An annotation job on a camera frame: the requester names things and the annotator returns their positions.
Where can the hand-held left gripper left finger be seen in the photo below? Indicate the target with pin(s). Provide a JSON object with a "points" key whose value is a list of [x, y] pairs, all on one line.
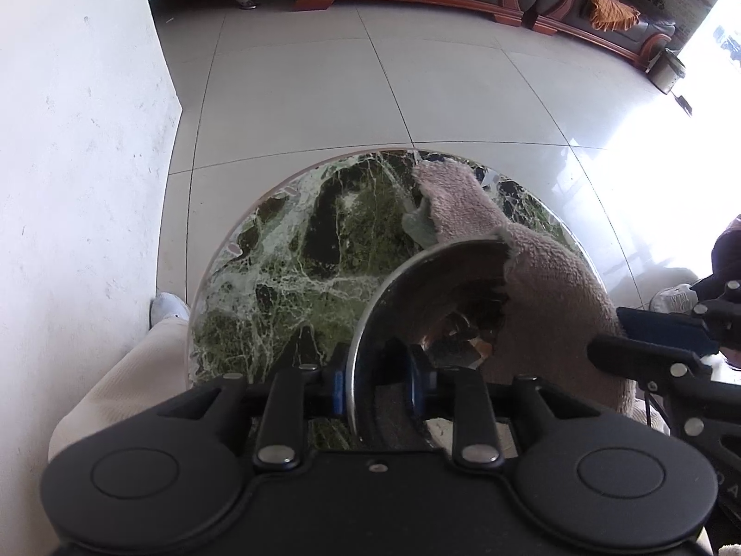
{"points": [[338, 385]]}

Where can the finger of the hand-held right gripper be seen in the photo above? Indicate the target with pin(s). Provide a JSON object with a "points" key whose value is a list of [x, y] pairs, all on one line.
{"points": [[637, 356], [666, 321]]}

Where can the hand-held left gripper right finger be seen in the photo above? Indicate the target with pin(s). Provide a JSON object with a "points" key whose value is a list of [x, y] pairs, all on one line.
{"points": [[418, 385]]}

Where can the steel bowl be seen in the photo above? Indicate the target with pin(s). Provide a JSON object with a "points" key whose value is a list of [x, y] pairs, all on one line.
{"points": [[417, 289]]}

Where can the fluffy pink green cloth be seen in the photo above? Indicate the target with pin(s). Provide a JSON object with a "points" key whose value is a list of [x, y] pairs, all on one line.
{"points": [[556, 289]]}

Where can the person's leg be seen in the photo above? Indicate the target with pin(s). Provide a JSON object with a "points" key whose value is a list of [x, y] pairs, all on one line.
{"points": [[116, 382], [726, 255]]}

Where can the round green marble table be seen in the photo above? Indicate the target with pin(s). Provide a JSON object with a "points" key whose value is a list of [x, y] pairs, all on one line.
{"points": [[289, 266]]}

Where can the person's white shoe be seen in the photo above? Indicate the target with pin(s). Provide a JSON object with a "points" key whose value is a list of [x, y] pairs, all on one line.
{"points": [[169, 308]]}

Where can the person's left leg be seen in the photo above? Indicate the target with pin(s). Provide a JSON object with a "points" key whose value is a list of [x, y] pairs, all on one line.
{"points": [[116, 382]]}

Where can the metal bin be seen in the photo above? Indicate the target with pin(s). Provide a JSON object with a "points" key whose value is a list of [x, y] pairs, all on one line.
{"points": [[667, 72]]}

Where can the orange fringed throw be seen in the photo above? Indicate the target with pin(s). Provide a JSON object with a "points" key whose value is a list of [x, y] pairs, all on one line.
{"points": [[613, 8]]}

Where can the wall poster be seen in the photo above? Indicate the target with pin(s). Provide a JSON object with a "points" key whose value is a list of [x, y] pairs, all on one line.
{"points": [[694, 6]]}

